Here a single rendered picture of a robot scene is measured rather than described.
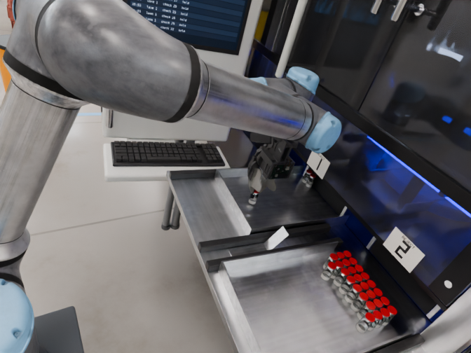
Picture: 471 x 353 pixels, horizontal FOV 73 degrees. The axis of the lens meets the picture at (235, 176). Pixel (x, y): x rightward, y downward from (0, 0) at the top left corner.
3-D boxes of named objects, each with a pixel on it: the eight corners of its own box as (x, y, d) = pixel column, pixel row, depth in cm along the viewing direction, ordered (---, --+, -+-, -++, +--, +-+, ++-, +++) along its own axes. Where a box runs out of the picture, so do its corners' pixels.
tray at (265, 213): (300, 173, 117) (303, 165, 115) (344, 223, 99) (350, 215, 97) (214, 178, 102) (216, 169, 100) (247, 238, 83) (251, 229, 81)
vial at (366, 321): (360, 322, 71) (371, 310, 68) (367, 332, 69) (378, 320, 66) (353, 325, 70) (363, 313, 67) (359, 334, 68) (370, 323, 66)
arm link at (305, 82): (280, 64, 72) (304, 65, 77) (265, 108, 78) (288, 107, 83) (305, 78, 67) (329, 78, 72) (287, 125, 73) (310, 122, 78)
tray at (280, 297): (332, 249, 88) (338, 241, 86) (403, 341, 69) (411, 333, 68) (218, 270, 73) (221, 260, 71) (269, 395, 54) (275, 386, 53)
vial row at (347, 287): (327, 264, 83) (334, 252, 80) (375, 329, 70) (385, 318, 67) (320, 265, 82) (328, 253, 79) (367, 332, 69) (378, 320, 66)
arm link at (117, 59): (90, -4, 24) (357, 114, 59) (52, -34, 30) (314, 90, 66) (53, 132, 28) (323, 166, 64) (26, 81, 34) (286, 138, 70)
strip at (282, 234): (276, 241, 85) (283, 225, 82) (282, 250, 83) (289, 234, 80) (228, 250, 79) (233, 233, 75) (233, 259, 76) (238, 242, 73)
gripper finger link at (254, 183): (250, 204, 88) (263, 176, 83) (241, 190, 92) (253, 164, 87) (259, 204, 90) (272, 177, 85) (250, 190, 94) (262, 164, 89)
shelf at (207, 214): (291, 169, 121) (293, 165, 120) (448, 352, 72) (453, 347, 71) (165, 175, 100) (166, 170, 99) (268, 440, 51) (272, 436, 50)
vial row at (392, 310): (340, 260, 85) (347, 249, 82) (389, 324, 72) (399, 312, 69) (334, 262, 84) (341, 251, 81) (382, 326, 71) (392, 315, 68)
